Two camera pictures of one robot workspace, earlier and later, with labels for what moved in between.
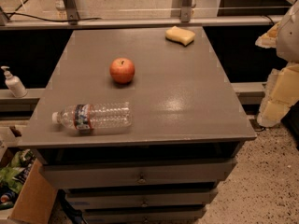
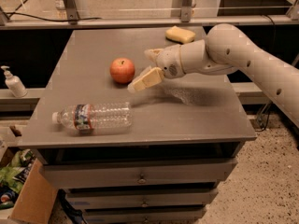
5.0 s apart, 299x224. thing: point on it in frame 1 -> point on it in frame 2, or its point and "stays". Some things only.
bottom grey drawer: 143,216 stays
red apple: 121,70 stays
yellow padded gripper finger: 280,95 -> 148,78
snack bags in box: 13,177 stays
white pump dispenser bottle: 14,83 stays
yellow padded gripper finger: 269,39 -> 153,53
